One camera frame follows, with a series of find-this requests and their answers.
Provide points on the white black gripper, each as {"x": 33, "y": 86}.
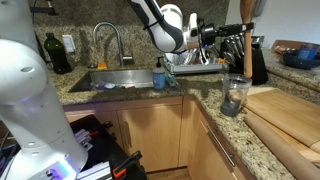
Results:
{"x": 208, "y": 33}

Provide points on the wooden spoon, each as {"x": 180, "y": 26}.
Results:
{"x": 245, "y": 12}

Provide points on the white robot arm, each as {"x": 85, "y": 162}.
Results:
{"x": 30, "y": 107}

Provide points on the clear plastic blender cup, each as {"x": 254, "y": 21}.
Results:
{"x": 234, "y": 92}

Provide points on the black knife block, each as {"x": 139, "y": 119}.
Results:
{"x": 232, "y": 48}

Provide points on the grey dish drying rack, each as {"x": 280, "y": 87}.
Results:
{"x": 192, "y": 62}

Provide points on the dark blue bowl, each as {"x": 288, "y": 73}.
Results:
{"x": 306, "y": 57}

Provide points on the blue soap pump bottle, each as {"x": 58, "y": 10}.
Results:
{"x": 158, "y": 75}

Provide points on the wooden cutting board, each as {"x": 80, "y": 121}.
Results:
{"x": 295, "y": 116}

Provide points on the stainless steel kitchen faucet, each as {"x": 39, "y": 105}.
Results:
{"x": 106, "y": 38}

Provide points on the orange sponge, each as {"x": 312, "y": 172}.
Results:
{"x": 102, "y": 65}

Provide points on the stainless steel sink basin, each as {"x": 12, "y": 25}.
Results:
{"x": 116, "y": 79}

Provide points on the wooden rolling pin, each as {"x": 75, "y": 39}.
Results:
{"x": 297, "y": 158}

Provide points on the dark green glass bottle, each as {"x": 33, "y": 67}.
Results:
{"x": 56, "y": 52}

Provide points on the teal handled brush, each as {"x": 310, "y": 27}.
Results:
{"x": 171, "y": 81}

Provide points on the silver cabinet handle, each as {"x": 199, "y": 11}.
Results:
{"x": 221, "y": 146}

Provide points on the white wall outlet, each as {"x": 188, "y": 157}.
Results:
{"x": 69, "y": 44}

